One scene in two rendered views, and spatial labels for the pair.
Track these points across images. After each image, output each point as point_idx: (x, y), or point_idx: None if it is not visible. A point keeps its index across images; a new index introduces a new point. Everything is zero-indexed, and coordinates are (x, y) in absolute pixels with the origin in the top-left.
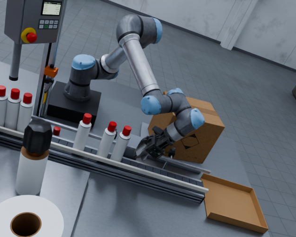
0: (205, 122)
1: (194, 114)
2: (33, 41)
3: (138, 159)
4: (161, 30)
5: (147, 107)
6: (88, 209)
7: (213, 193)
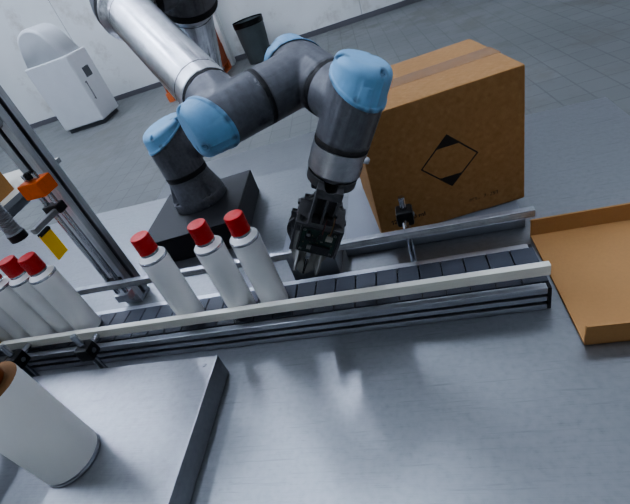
0: (454, 86)
1: (337, 70)
2: None
3: (350, 266)
4: None
5: (192, 135)
6: (226, 452)
7: (584, 259)
